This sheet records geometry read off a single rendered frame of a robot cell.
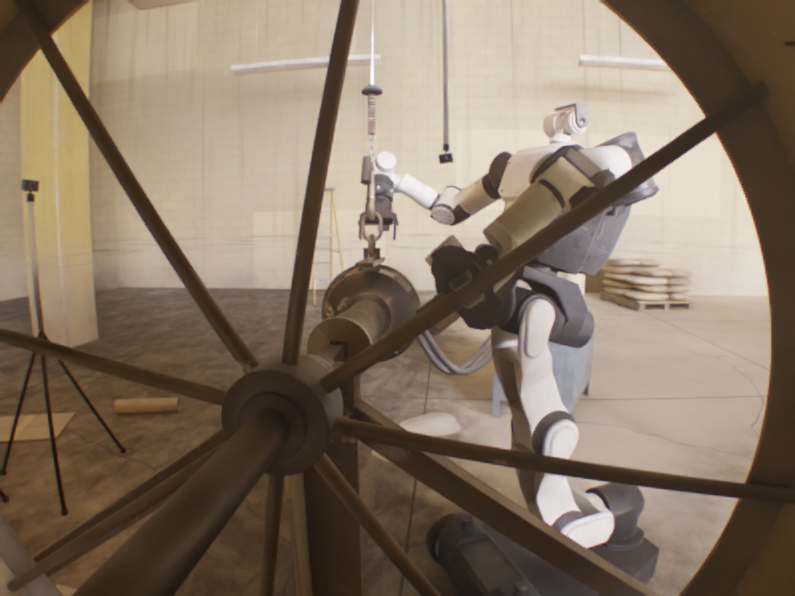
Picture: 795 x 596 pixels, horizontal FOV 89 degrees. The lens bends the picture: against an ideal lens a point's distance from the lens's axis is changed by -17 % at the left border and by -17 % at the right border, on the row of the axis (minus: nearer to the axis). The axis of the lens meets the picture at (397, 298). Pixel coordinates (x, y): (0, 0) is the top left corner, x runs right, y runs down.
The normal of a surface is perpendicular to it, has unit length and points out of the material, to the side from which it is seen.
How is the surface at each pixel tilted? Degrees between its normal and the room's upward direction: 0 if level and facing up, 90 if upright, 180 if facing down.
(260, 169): 90
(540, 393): 90
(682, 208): 90
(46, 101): 90
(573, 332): 112
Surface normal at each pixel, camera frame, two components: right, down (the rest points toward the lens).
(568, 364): -0.51, 0.12
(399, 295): 0.21, -0.08
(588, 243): 0.33, 0.34
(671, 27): -0.10, 0.15
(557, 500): 0.30, 0.14
